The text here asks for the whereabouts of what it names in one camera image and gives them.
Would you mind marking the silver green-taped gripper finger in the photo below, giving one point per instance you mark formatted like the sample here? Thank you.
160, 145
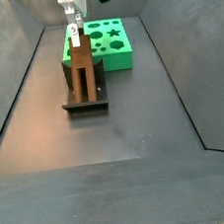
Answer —
73, 27

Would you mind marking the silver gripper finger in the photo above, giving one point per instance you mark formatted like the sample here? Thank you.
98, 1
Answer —
79, 23

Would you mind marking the brown slotted square-circle object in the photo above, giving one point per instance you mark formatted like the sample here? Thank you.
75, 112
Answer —
81, 58

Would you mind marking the black regrasp fixture stand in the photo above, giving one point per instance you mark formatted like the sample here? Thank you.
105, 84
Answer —
102, 100

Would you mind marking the green shape-sorter block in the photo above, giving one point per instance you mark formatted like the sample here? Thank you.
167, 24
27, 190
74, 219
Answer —
109, 42

